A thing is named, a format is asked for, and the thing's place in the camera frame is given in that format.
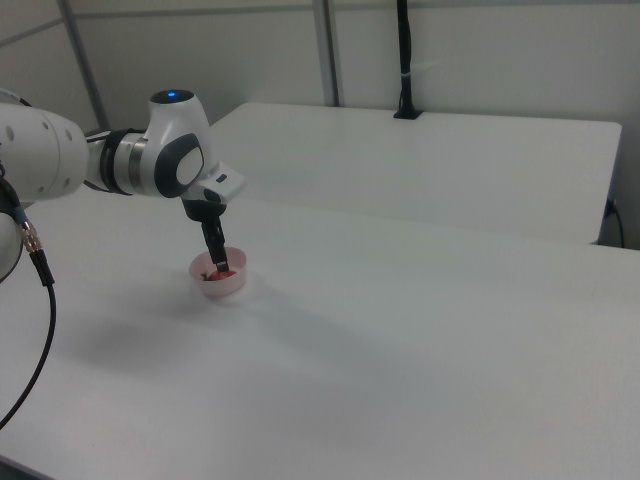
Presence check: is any thin black floor cable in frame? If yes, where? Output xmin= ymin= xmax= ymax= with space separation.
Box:
xmin=605 ymin=198 xmax=627 ymax=248

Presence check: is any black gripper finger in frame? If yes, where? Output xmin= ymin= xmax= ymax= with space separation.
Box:
xmin=207 ymin=200 xmax=227 ymax=250
xmin=181 ymin=196 xmax=230 ymax=274

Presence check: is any black pole with clamp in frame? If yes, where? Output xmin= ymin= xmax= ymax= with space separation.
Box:
xmin=392 ymin=0 xmax=426 ymax=122

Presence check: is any grey upright frame post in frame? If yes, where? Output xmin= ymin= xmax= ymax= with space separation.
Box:
xmin=313 ymin=0 xmax=347 ymax=108

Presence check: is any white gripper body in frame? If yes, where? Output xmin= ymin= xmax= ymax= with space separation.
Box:
xmin=191 ymin=160 xmax=247 ymax=205

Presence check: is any red strawberry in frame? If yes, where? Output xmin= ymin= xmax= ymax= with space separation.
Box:
xmin=199 ymin=267 xmax=238 ymax=283

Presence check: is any pink plastic bowl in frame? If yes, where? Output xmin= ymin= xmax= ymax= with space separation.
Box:
xmin=188 ymin=245 xmax=250 ymax=299

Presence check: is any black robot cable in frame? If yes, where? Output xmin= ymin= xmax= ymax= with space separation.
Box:
xmin=0 ymin=167 xmax=58 ymax=432

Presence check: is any white side table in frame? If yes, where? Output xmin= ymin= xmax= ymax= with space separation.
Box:
xmin=208 ymin=102 xmax=623 ymax=246

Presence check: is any grey slanted frame post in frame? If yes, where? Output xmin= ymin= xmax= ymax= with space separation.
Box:
xmin=56 ymin=0 xmax=112 ymax=132

